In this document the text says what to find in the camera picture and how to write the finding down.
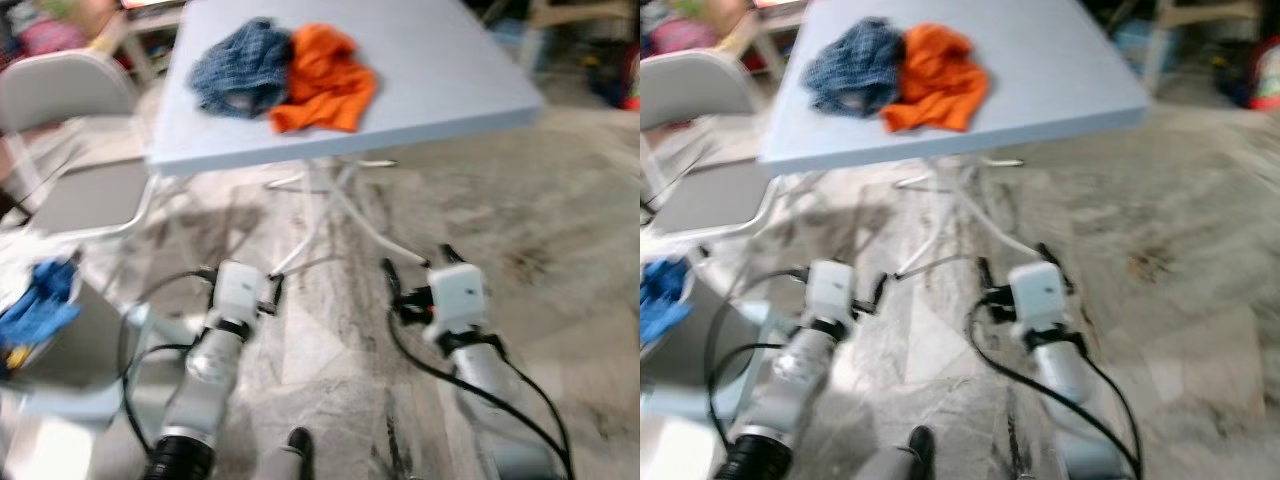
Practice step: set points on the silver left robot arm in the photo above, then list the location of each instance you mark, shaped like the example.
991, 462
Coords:
205, 375
795, 375

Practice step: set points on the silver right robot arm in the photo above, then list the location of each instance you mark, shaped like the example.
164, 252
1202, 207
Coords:
1065, 370
485, 370

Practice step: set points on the silver black robot leg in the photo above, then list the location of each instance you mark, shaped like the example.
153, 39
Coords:
905, 460
285, 460

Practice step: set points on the light blue laundry bin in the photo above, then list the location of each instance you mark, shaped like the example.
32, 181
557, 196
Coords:
700, 350
90, 345

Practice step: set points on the light blue folding table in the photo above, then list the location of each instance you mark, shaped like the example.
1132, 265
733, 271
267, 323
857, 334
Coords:
440, 60
1060, 60

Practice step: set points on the orange garment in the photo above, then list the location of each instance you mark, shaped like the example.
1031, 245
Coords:
325, 85
935, 85

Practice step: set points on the bright blue cloth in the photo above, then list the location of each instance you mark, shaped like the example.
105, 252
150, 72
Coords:
662, 300
40, 310

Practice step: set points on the light blue checked garment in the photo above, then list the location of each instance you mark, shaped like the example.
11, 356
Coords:
240, 65
855, 65

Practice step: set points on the beige wooden chair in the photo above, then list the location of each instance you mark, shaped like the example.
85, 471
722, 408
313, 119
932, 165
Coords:
580, 12
1200, 10

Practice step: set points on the grey folding chair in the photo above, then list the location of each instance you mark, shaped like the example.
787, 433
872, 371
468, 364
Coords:
690, 85
60, 90

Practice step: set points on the pink bag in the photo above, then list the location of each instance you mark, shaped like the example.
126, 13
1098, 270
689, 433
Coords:
685, 35
50, 38

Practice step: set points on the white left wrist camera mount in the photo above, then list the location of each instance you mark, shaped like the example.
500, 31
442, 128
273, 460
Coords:
238, 295
830, 292

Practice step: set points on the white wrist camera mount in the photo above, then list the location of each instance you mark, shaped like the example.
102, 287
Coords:
1040, 295
830, 292
238, 295
458, 298

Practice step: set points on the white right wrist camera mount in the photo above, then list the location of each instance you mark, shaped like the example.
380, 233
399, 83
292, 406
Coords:
1040, 295
458, 298

